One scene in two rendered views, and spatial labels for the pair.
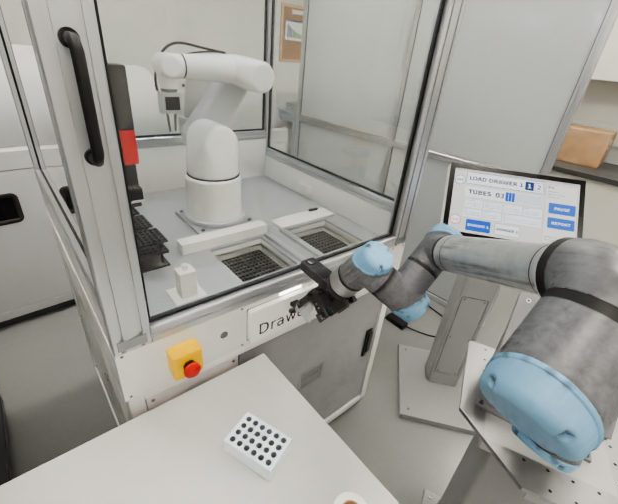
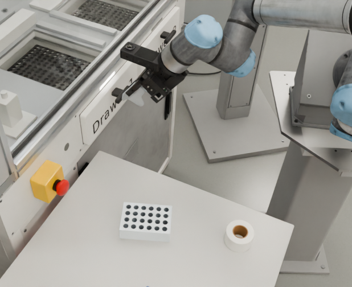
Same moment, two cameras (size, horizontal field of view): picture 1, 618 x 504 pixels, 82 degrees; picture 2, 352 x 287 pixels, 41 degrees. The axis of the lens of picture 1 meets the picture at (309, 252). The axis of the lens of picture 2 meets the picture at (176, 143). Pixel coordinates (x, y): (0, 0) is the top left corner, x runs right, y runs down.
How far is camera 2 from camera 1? 0.42 m
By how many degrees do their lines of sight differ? 27
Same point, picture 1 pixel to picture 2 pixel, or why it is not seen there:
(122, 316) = not seen: outside the picture
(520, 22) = not seen: outside the picture
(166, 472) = (84, 272)
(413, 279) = (240, 40)
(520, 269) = (335, 19)
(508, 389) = not seen: outside the picture
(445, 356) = (235, 90)
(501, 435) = (316, 140)
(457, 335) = not seen: hidden behind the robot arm
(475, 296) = not seen: hidden behind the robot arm
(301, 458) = (183, 217)
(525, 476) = (339, 161)
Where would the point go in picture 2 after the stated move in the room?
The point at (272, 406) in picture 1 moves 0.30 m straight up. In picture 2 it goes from (136, 190) to (135, 109)
